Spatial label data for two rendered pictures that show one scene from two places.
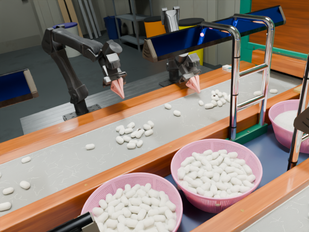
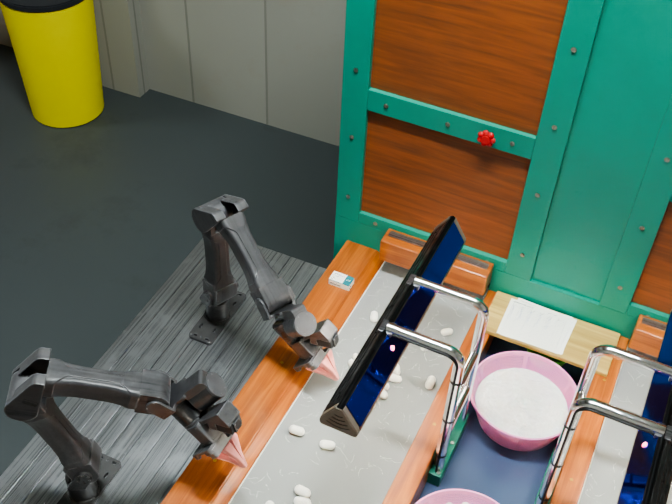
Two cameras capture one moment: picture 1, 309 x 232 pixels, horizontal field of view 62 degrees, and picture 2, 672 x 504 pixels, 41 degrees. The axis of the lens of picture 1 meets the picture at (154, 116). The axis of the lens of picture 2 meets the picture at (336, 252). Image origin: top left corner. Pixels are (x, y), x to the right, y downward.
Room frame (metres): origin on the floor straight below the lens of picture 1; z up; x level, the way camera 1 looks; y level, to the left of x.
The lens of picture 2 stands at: (0.07, 0.67, 2.47)
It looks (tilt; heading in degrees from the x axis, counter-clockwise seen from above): 43 degrees down; 319
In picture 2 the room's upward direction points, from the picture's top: 3 degrees clockwise
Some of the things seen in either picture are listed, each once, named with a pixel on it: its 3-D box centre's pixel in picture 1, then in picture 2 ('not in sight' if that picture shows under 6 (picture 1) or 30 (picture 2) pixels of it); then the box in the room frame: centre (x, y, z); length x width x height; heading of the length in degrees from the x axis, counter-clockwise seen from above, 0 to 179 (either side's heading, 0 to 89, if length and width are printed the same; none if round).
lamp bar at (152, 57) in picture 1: (220, 29); (401, 312); (0.96, -0.28, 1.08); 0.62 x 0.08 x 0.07; 116
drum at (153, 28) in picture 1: (157, 36); not in sight; (4.41, -0.22, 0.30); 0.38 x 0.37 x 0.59; 117
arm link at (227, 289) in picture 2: (171, 42); (217, 253); (1.48, -0.15, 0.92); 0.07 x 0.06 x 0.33; 91
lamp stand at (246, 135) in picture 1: (233, 81); (426, 380); (0.88, -0.31, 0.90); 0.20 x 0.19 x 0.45; 116
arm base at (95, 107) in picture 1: (80, 107); (82, 483); (1.23, 0.38, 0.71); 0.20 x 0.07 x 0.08; 117
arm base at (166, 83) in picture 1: (174, 75); (217, 306); (1.50, -0.15, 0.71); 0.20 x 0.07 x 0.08; 117
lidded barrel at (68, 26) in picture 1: (68, 40); not in sight; (5.13, 1.44, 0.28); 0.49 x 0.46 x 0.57; 30
